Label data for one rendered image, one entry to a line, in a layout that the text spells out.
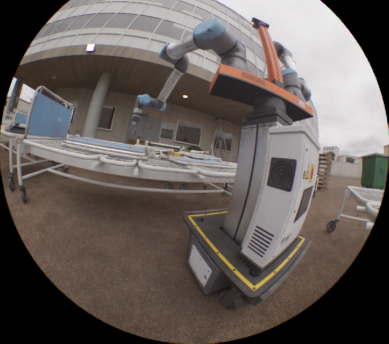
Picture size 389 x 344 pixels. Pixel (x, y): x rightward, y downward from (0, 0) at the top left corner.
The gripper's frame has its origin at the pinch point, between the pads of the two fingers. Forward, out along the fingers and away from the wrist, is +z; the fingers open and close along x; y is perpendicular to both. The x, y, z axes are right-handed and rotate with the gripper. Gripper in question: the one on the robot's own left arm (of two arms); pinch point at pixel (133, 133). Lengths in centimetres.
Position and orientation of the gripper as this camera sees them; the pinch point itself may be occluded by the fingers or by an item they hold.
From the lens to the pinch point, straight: 103.1
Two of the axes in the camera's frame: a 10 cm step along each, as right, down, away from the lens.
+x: 4.1, 1.2, -9.0
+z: -1.8, 9.8, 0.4
